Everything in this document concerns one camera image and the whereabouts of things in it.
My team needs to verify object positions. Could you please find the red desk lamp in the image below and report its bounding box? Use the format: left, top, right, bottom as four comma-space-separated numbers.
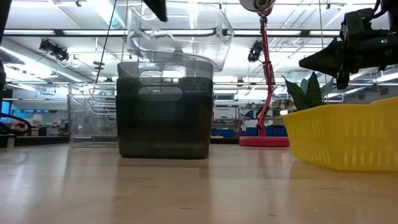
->
238, 0, 291, 148

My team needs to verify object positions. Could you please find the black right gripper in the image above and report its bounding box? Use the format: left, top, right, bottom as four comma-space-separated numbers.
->
298, 29, 398, 91

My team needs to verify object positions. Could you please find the yellow slotted plastic basket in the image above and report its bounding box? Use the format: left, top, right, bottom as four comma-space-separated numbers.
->
280, 102, 398, 172

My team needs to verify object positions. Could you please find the clear plastic basket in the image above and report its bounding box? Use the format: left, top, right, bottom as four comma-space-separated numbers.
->
126, 2, 235, 73
67, 82, 120, 148

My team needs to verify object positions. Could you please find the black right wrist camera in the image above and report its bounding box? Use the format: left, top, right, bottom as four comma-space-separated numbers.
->
340, 7, 379, 42

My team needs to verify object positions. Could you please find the green artificial plant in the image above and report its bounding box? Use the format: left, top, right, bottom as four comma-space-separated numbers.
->
280, 71, 335, 112

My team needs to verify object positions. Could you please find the dark grey plastic basket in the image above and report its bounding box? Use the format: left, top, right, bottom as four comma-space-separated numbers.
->
115, 76, 215, 160

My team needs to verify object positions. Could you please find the smoky translucent grey basket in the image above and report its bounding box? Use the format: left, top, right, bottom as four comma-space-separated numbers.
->
116, 60, 215, 103

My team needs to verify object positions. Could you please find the black ceiling track light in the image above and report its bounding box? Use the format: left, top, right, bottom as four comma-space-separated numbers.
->
38, 38, 70, 62
247, 39, 264, 63

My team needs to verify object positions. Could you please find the black curved cable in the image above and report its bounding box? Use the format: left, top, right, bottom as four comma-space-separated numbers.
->
0, 112, 32, 136

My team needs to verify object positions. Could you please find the blue storage bin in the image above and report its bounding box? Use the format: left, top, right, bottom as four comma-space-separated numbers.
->
244, 125, 289, 138
211, 128, 238, 138

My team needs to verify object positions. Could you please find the long black hanging cable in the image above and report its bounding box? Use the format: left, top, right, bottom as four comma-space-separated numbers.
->
94, 0, 118, 85

